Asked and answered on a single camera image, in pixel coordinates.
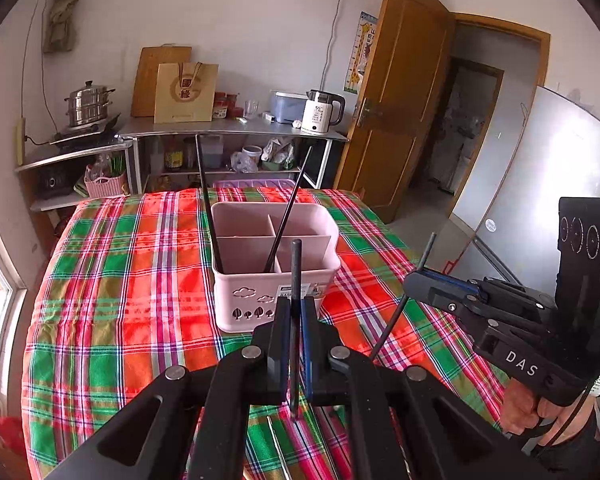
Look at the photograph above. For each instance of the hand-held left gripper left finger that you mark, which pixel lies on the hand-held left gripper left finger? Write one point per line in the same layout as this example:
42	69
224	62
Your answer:
283	320

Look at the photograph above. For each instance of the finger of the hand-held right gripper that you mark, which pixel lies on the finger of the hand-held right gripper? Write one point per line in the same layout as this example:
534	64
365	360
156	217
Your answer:
510	295
440	296

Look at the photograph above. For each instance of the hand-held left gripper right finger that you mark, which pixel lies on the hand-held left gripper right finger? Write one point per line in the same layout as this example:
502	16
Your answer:
307	325

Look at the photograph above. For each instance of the pink plastic utensil caddy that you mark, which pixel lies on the pink plastic utensil caddy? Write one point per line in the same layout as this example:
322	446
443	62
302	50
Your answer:
260	285

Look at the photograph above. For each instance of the person's right hand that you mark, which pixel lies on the person's right hand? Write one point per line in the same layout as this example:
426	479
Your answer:
520	402

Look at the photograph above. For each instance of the silver refrigerator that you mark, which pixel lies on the silver refrigerator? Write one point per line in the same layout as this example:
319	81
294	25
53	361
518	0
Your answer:
530	170

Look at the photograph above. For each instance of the purple plastic crate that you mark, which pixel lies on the purple plastic crate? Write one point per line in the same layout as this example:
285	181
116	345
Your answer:
252	183

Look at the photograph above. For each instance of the plaid tablecloth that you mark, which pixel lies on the plaid tablecloth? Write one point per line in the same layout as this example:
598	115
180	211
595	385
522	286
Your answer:
130	285

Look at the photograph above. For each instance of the clear plastic bag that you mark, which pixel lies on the clear plastic bag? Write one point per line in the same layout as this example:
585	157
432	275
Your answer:
240	162

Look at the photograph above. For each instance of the plastic bag of food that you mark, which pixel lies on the plastic bag of food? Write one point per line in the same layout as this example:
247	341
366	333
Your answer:
279	152

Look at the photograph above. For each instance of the grey plastic jug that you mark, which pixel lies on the grey plastic jug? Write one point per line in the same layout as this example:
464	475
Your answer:
212	152

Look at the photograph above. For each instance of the dark sauce bottle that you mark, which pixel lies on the dark sauce bottle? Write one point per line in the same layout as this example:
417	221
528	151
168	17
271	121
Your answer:
173	157

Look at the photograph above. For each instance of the steel shelf table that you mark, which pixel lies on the steel shelf table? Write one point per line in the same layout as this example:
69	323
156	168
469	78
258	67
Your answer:
230	128

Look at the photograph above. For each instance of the white electric kettle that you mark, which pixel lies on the white electric kettle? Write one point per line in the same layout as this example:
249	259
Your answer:
316	115

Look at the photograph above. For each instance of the clear plastic container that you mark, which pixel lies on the clear plastic container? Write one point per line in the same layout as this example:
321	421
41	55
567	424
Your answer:
286	107

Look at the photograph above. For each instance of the clear drinking glass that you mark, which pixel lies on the clear drinking glass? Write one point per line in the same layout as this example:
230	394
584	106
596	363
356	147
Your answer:
251	109

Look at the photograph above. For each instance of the wooden door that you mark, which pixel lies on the wooden door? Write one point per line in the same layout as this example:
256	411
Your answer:
405	85

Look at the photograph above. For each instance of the white jar red lid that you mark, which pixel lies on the white jar red lid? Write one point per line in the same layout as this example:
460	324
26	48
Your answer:
220	111

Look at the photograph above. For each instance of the pink woven basket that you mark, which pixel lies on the pink woven basket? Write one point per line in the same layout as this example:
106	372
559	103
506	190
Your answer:
105	186

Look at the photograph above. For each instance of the tan paper gift bag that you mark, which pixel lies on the tan paper gift bag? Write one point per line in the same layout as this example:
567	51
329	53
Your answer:
185	95

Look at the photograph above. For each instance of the black small appliance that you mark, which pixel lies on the black small appliance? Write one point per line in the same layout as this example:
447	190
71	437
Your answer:
52	182

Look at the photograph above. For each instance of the low steel shelf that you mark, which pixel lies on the low steel shelf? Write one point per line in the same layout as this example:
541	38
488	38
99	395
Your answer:
70	156

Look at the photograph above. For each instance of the black induction cooker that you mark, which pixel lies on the black induction cooker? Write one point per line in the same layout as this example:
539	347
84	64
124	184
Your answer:
85	137

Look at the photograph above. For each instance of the wooden cutting board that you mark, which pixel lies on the wooden cutting board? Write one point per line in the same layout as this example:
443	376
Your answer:
145	80

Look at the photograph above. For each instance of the stainless steel steamer pot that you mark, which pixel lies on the stainless steel steamer pot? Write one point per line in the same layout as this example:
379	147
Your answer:
87	105

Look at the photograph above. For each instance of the beige power strip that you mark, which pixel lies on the beige power strip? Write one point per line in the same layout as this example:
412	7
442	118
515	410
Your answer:
20	140

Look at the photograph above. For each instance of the giraffe wall poster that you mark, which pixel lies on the giraffe wall poster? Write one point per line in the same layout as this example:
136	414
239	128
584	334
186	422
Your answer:
360	55

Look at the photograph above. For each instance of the wooden door frame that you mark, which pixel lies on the wooden door frame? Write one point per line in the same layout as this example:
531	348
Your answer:
505	27

